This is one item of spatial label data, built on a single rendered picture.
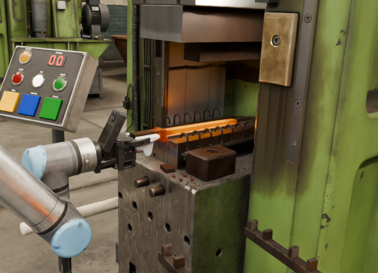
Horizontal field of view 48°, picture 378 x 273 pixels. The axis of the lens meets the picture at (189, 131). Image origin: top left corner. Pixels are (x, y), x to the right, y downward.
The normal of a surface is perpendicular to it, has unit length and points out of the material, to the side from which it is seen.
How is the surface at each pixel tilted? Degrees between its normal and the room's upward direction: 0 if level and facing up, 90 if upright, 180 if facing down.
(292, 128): 90
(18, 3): 90
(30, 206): 93
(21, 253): 0
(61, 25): 79
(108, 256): 0
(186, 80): 90
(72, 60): 60
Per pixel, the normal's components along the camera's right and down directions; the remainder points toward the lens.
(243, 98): -0.77, 0.14
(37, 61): -0.35, -0.29
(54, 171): 0.62, 0.24
